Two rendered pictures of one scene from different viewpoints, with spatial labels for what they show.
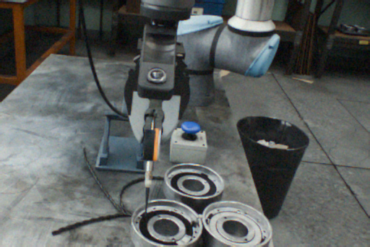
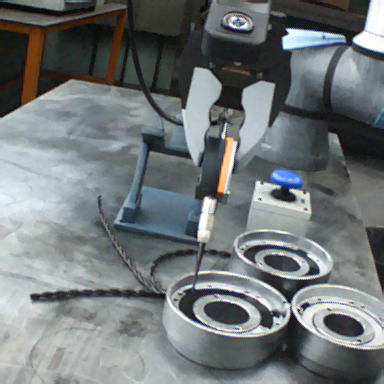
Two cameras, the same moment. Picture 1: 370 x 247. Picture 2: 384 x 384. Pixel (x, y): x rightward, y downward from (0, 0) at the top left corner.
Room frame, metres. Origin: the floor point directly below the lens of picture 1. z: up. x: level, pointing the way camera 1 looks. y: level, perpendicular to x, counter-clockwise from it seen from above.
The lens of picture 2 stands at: (0.00, -0.02, 1.10)
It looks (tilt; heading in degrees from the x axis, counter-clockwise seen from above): 21 degrees down; 2
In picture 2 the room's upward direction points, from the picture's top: 11 degrees clockwise
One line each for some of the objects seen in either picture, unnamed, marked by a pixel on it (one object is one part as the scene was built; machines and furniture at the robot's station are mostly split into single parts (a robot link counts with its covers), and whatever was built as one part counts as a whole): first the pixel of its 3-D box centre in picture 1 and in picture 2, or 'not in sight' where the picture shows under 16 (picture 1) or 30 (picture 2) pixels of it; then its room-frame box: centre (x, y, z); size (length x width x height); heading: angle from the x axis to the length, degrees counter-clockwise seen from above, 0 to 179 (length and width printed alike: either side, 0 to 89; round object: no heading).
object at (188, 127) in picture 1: (189, 134); (284, 192); (0.71, -0.10, 0.85); 0.04 x 0.04 x 0.05
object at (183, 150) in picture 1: (188, 144); (279, 210); (0.72, -0.10, 0.82); 0.08 x 0.07 x 0.05; 178
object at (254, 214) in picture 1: (234, 232); (341, 332); (0.46, -0.16, 0.82); 0.10 x 0.10 x 0.04
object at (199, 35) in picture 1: (199, 40); (309, 66); (1.05, -0.13, 0.97); 0.13 x 0.12 x 0.14; 63
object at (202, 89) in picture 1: (191, 79); (292, 128); (1.05, -0.13, 0.85); 0.15 x 0.15 x 0.10
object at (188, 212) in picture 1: (165, 231); (224, 320); (0.45, -0.05, 0.82); 0.10 x 0.10 x 0.04
